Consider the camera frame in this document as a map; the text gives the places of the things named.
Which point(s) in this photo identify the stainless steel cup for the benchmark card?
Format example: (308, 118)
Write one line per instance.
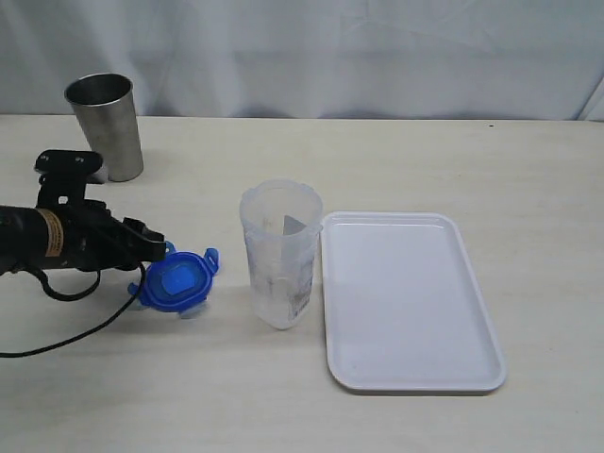
(104, 106)

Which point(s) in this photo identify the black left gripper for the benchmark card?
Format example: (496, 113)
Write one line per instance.
(96, 244)

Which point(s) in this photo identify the white backdrop curtain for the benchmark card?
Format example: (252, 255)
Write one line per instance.
(313, 59)

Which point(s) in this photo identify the white plastic tray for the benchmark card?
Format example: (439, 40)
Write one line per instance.
(404, 313)

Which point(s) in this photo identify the blue container lid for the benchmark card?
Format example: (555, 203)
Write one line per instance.
(180, 283)

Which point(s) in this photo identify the clear plastic container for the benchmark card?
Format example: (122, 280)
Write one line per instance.
(281, 222)

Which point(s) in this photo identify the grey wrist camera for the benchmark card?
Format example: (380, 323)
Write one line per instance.
(66, 174)

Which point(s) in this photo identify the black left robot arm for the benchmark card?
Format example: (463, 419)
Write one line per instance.
(38, 238)

